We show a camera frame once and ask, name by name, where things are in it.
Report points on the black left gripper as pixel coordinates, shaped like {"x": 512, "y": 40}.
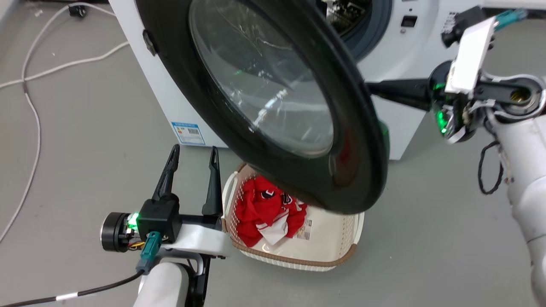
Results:
{"x": 158, "y": 217}

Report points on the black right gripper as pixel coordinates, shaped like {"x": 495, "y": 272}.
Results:
{"x": 477, "y": 91}

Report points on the black round glass washer door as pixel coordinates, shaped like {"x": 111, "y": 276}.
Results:
{"x": 264, "y": 85}

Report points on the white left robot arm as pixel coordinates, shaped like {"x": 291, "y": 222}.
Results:
{"x": 164, "y": 283}

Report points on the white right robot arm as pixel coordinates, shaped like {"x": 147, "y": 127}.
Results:
{"x": 527, "y": 179}

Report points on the white front-load washing machine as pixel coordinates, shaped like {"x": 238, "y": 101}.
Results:
{"x": 401, "y": 123}

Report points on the grey rubber door gasket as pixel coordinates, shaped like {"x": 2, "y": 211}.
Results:
{"x": 377, "y": 30}

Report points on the blue white energy sticker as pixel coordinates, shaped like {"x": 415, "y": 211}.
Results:
{"x": 188, "y": 133}

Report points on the red white garment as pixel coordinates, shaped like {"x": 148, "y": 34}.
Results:
{"x": 260, "y": 209}

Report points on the paper label in basket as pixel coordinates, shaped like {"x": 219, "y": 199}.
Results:
{"x": 305, "y": 230}

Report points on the white brown-rimmed laundry basket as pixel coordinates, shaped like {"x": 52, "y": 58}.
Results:
{"x": 328, "y": 243}

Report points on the black plug adaptor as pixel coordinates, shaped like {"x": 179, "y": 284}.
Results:
{"x": 77, "y": 10}

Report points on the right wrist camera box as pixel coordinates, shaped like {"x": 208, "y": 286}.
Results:
{"x": 460, "y": 23}

